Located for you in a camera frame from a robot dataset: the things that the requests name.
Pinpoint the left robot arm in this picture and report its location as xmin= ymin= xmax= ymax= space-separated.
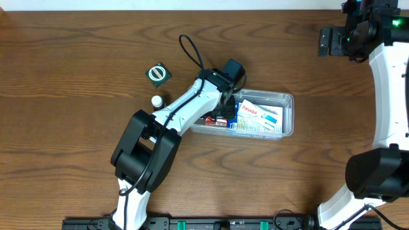
xmin=109 ymin=67 xmax=246 ymax=229

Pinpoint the blue KoolFever box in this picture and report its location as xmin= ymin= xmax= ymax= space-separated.
xmin=227 ymin=102 xmax=241 ymax=129

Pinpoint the clear plastic container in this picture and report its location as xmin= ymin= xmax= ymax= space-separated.
xmin=190 ymin=89 xmax=295 ymax=140

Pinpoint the white Panadol box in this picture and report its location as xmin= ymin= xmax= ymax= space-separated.
xmin=229 ymin=100 xmax=283 ymax=133

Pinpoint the dark syrup bottle white cap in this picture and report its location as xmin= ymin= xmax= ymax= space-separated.
xmin=151 ymin=95 xmax=166 ymax=111

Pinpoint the red Panadol ActiFast box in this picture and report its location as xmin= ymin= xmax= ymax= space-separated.
xmin=204 ymin=116 xmax=228 ymax=127

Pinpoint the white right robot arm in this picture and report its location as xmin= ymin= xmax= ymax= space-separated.
xmin=304 ymin=0 xmax=408 ymax=229

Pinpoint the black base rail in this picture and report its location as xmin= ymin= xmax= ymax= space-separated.
xmin=61 ymin=214 xmax=383 ymax=230

